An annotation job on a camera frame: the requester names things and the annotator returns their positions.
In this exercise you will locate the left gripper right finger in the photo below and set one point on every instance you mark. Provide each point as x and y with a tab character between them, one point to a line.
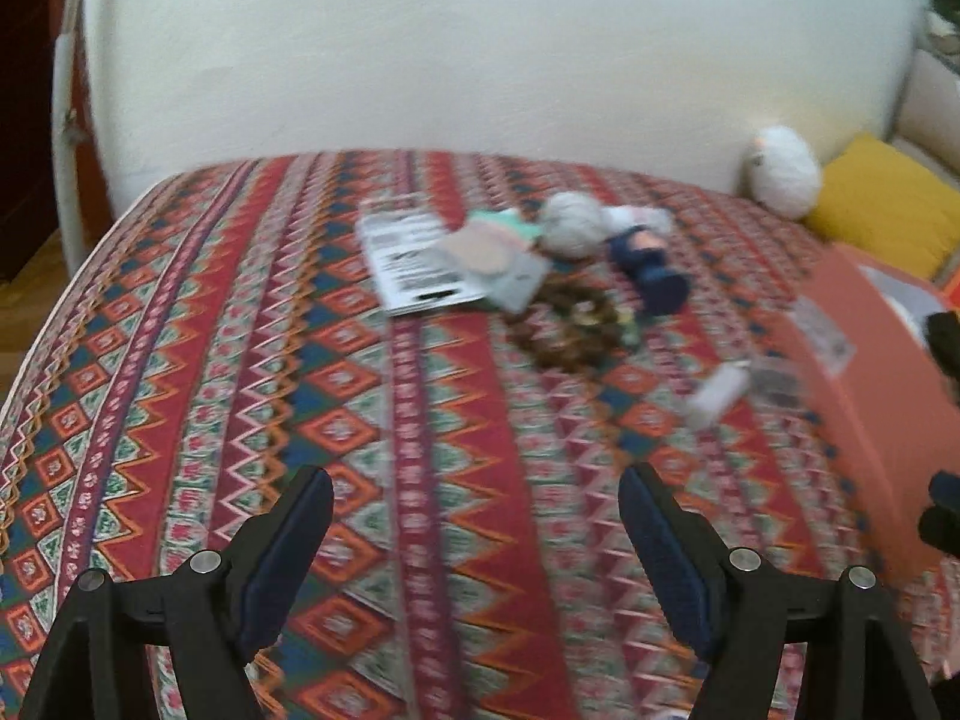
737	612

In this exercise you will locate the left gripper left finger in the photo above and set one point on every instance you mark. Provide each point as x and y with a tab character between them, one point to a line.
213	614

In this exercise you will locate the blue hooded figurine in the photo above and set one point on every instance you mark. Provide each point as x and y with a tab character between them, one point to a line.
640	254

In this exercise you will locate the grey packaged puff card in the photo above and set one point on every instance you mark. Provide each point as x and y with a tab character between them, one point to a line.
419	264

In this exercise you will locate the pink cardboard box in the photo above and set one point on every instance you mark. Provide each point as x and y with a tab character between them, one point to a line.
854	335

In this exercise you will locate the clear plastic case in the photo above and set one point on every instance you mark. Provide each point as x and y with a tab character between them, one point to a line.
774	383

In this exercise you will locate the grey cylinder tube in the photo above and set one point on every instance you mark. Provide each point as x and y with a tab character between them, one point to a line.
716	395

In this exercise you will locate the yellow cushion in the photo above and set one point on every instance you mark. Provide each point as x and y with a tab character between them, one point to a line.
881	201

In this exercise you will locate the white fluffy chick plush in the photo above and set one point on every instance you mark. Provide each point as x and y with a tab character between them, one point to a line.
783	172

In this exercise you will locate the grey felt ball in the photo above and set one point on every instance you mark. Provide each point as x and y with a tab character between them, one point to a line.
572	225

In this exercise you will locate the patterned red bedspread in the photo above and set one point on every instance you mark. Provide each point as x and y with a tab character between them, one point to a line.
226	332

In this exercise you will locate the pastel eraser pack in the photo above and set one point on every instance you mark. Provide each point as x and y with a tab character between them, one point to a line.
511	221

